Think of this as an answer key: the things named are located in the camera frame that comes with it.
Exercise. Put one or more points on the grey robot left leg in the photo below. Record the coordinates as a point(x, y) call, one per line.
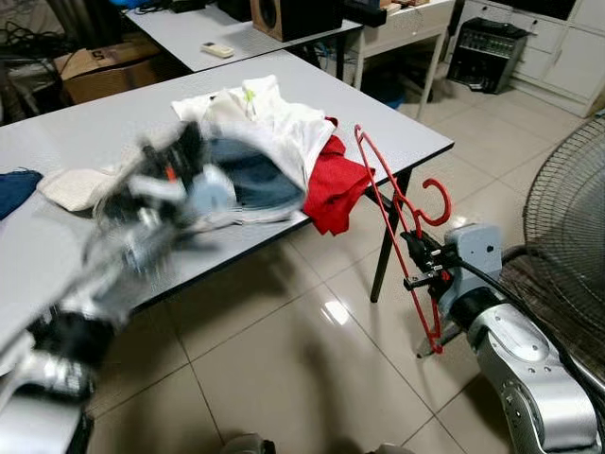
point(248, 446)

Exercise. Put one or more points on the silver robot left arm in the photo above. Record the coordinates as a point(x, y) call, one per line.
point(57, 340)

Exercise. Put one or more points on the dark blue denim garment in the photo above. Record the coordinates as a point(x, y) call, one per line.
point(19, 194)

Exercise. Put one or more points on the black audio amplifier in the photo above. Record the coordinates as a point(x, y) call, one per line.
point(487, 57)

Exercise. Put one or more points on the grey robot right leg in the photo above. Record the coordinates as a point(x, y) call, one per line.
point(395, 449)

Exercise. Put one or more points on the black standing fan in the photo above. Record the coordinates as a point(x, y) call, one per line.
point(567, 208)

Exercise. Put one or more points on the chair with plaid cushion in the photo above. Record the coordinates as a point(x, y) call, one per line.
point(577, 326)

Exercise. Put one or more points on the thin bright red hanger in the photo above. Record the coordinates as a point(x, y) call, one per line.
point(447, 200)

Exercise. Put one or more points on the white desk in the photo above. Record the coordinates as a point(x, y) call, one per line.
point(406, 24)

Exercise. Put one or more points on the brown cardboard box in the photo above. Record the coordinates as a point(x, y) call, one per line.
point(113, 76)

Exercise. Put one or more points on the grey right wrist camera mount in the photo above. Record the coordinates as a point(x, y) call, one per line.
point(477, 251)

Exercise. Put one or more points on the red cloth garment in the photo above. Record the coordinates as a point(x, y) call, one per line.
point(336, 189)

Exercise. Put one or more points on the wooden loudspeaker box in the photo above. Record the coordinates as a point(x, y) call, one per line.
point(293, 19)

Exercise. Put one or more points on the grey robot leg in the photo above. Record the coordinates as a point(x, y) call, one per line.
point(248, 446)
point(395, 449)

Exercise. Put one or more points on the grey folding table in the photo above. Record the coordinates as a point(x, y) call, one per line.
point(76, 142)

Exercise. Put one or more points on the cream white jacket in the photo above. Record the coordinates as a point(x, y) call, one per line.
point(274, 123)

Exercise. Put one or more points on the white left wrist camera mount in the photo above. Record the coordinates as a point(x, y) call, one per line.
point(210, 191)

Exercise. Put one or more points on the white drawer cabinet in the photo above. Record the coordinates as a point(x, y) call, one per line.
point(567, 57)

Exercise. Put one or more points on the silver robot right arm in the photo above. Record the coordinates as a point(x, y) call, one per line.
point(529, 378)

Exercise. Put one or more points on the white remote control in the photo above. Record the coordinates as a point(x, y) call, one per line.
point(217, 49)

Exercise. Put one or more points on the grey background table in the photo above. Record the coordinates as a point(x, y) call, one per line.
point(189, 33)

